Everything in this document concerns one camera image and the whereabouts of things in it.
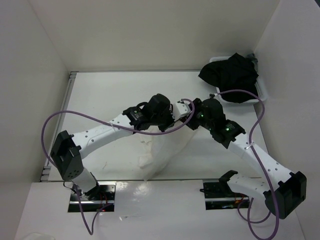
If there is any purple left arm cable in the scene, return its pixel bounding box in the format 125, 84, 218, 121
40, 98, 196, 236

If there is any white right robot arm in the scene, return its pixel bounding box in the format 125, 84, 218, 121
186, 98, 307, 220

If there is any white pleated skirt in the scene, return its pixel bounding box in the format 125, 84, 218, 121
138, 125, 197, 181

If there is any black skirt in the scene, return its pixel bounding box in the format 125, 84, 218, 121
198, 53, 259, 96

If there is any white plastic basket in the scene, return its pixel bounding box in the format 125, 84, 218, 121
209, 53, 269, 106

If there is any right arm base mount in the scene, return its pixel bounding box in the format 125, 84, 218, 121
199, 180, 249, 211

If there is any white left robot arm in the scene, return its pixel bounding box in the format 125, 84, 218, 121
50, 93, 188, 200

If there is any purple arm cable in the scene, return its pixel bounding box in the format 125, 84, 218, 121
40, 98, 196, 236
208, 89, 280, 239

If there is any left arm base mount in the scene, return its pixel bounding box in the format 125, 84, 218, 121
64, 181, 116, 213

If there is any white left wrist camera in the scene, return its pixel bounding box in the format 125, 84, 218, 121
171, 101, 191, 122

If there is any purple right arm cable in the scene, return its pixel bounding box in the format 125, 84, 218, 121
208, 89, 280, 239

